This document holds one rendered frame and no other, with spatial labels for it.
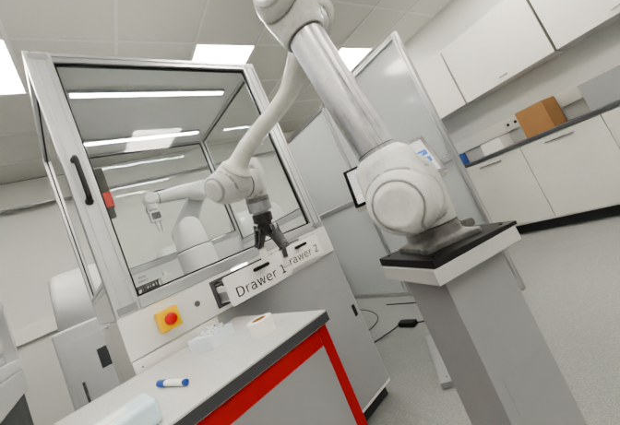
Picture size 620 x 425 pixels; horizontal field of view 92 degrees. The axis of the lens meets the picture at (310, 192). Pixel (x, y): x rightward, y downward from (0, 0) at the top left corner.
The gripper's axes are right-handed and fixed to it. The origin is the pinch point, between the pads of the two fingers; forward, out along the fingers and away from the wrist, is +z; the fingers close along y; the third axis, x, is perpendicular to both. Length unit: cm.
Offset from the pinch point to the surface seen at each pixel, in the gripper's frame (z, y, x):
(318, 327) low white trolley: 8.6, -38.6, 17.2
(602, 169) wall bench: 32, -73, -286
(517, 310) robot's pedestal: 20, -71, -22
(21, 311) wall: 27, 352, 96
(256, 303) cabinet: 18.6, 20.7, 2.0
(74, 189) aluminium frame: -46, 35, 49
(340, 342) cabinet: 55, 13, -31
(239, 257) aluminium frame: -2.2, 24.9, 1.7
